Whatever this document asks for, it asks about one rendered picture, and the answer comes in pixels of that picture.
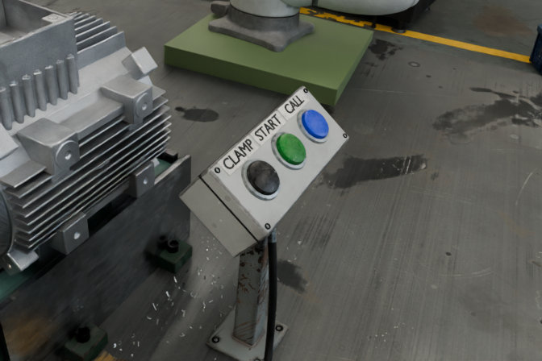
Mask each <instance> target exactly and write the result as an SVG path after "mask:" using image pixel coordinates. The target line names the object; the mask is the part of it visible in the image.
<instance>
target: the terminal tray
mask: <svg viewBox="0 0 542 361"><path fill-rule="evenodd" d="M51 15H56V16H58V17H59V18H58V19H49V18H48V17H49V16H51ZM77 60H78V55H77V41H76V32H75V24H74V17H71V16H68V15H64V14H62V13H59V12H56V11H54V10H49V9H47V8H44V7H42V6H38V5H36V4H33V3H30V2H26V1H24V0H0V123H1V124H2V125H3V126H4V127H5V128H6V129H7V130H8V131H10V130H11V129H12V122H14V121H16V122H17V123H20V124H22V123H24V116H25V115H28V116H29V117H32V118H34V117H35V110H37V109H39V110H41V111H46V110H47V105H46V104H48V103H50V104H52V105H53V106H56V105H57V98H61V99H63V100H67V99H68V93H69V92H70V93H72V94H77V88H78V87H80V81H79V73H78V66H77Z"/></svg>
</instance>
